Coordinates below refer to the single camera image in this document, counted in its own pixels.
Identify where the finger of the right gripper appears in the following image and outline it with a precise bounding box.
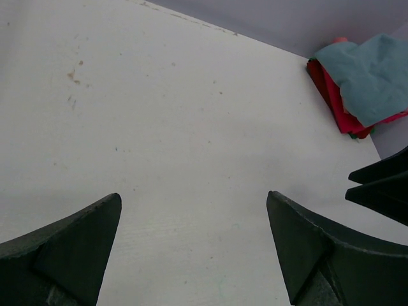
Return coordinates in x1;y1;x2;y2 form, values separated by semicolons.
346;180;407;223
348;147;408;184

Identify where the folded salmon pink shirt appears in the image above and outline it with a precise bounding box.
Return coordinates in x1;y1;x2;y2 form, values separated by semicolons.
333;37;348;43

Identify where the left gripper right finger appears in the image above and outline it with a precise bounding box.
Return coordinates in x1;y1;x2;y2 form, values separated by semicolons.
266;191;407;305

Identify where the folded red shirt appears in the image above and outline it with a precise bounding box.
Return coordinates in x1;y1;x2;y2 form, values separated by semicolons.
306;59;377;140

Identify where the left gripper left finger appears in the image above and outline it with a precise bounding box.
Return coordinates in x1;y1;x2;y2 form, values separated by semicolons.
1;193;122;305

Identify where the blue-grey t shirt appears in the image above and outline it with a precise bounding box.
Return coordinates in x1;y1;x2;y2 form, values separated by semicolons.
315;34;407;127

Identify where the folded green shirt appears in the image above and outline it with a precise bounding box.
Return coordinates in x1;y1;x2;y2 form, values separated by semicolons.
307;56;376;141

